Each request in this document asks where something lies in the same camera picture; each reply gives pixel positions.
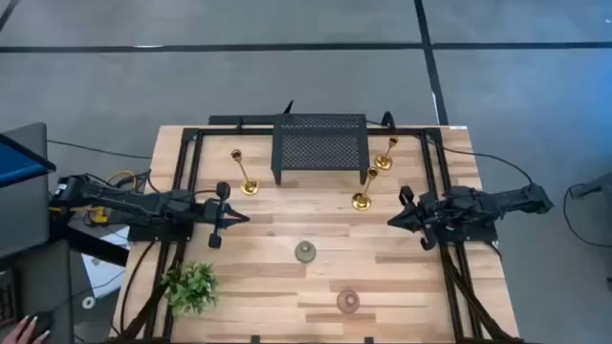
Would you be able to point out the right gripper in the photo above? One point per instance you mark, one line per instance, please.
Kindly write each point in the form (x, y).
(428, 215)

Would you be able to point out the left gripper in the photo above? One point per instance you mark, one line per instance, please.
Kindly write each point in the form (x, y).
(215, 212)

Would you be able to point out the tall gold candlestick holder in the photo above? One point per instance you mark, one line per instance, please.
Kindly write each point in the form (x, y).
(362, 201)
(249, 186)

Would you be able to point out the short gold candlestick holder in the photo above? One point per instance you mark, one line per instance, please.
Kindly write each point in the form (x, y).
(383, 162)

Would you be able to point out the green ribbed glass candle holder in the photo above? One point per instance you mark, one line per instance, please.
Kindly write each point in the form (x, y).
(305, 251)

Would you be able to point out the pink ribbed glass candle holder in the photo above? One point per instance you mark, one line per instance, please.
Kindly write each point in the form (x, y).
(348, 301)

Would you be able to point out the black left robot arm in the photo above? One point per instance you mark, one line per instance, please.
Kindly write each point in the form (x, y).
(143, 203)

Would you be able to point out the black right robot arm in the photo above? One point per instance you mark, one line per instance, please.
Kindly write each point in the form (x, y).
(502, 198)

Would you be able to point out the small green artificial plant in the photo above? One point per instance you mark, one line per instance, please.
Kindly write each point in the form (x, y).
(191, 289)

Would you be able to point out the black mesh metal stand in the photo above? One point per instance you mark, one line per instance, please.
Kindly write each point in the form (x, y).
(320, 143)

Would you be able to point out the white paper sheet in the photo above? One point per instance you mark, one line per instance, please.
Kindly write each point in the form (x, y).
(102, 274)

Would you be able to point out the black metal support beam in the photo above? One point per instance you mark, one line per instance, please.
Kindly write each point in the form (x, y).
(91, 243)

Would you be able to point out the white tape roll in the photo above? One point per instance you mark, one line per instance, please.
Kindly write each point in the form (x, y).
(84, 302)

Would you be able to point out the grey equipment stand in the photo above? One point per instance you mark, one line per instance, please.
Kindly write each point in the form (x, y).
(595, 186)

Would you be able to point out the dark grey side desk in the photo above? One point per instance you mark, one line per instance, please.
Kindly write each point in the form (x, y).
(28, 220)

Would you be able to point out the black computer mouse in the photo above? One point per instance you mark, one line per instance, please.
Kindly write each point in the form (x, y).
(43, 322)

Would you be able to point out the laptop with blue screen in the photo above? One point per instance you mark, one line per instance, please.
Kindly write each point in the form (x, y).
(19, 165)

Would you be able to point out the black keyboard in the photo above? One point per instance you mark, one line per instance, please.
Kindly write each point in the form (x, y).
(7, 296)

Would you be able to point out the person's hand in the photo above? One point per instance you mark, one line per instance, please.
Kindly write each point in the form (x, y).
(19, 334)

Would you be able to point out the black metal table frame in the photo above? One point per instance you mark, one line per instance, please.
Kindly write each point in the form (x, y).
(191, 157)

